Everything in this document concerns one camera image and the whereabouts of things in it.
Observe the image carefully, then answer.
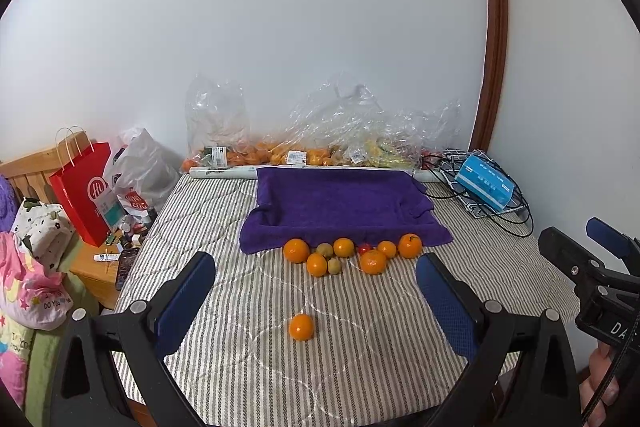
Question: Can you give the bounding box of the wooden bedside table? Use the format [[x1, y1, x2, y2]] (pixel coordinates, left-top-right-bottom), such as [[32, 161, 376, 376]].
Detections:
[[70, 231, 148, 310]]

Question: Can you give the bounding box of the mandarin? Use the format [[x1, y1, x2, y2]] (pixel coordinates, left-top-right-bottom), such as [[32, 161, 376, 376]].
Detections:
[[359, 249, 387, 275]]

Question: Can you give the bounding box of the kiwi back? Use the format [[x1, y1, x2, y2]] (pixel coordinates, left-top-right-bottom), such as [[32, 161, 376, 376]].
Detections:
[[316, 243, 334, 259]]

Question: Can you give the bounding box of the right hand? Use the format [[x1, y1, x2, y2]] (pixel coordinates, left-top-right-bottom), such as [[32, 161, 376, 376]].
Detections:
[[579, 341, 620, 427]]

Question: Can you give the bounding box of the white spotted cloth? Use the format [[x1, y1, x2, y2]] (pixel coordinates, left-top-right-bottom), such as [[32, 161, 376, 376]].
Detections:
[[11, 198, 75, 273]]

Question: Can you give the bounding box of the kiwi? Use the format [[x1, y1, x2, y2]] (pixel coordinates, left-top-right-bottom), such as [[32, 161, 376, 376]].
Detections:
[[316, 243, 334, 259], [328, 257, 342, 275]]

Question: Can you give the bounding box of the pink patterned cloth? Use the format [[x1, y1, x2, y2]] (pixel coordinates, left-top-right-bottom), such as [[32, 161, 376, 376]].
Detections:
[[0, 232, 73, 407]]

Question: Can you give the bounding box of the grey plastic bag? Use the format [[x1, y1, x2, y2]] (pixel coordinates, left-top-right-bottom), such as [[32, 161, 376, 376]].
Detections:
[[103, 128, 179, 225]]

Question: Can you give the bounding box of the orange with stem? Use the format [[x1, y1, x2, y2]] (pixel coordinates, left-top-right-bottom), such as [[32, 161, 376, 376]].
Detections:
[[397, 233, 423, 259]]

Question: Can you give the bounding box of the blue tissue pack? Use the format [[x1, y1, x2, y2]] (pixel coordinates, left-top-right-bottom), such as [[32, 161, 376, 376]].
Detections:
[[454, 155, 515, 211]]

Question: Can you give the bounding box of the small orange back right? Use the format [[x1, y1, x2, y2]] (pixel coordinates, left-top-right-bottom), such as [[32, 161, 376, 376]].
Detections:
[[376, 241, 397, 259]]

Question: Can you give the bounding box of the plastic bag of mandarins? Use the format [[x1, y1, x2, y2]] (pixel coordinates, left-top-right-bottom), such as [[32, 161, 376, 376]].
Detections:
[[181, 142, 340, 173]]

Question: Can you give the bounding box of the lone orange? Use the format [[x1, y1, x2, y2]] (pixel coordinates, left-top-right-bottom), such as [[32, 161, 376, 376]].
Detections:
[[288, 313, 314, 341]]

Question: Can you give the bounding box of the orange front left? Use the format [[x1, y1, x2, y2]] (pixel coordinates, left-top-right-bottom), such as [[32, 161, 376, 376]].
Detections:
[[306, 253, 329, 277]]

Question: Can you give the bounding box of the black cable bundle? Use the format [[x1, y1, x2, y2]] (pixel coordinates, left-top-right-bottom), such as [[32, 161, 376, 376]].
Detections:
[[422, 149, 535, 239]]

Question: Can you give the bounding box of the empty clear plastic bag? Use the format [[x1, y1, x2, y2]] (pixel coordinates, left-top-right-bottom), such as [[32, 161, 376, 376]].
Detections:
[[184, 74, 250, 154]]

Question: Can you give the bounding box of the brown wooden door frame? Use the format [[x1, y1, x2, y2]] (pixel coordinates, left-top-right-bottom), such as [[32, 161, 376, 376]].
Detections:
[[470, 0, 509, 150]]

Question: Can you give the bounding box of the purple towel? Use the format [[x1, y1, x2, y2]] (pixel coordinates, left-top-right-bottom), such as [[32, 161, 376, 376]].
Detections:
[[240, 167, 452, 254]]

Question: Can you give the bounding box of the white rolled paper tube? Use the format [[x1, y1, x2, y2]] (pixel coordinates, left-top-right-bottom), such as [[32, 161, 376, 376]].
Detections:
[[189, 166, 444, 183]]

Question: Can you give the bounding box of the plastic bag of yellow fruit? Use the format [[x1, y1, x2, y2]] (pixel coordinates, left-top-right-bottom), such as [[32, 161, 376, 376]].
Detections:
[[283, 77, 462, 170]]

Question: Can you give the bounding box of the orange middle back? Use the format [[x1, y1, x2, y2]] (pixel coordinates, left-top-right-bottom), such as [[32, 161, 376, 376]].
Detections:
[[333, 237, 356, 258]]

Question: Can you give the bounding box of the kiwi front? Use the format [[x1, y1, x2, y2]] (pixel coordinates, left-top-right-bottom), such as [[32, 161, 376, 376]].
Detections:
[[328, 257, 342, 275]]

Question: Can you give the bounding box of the large orange far left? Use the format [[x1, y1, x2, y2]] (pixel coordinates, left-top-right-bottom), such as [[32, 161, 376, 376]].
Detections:
[[282, 239, 310, 263]]

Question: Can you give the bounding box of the small red tomato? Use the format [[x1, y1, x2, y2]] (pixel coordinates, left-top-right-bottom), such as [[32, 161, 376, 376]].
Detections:
[[357, 243, 372, 255]]

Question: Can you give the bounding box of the red paper shopping bag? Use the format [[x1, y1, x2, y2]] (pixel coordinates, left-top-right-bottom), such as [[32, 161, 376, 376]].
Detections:
[[49, 126, 111, 247]]

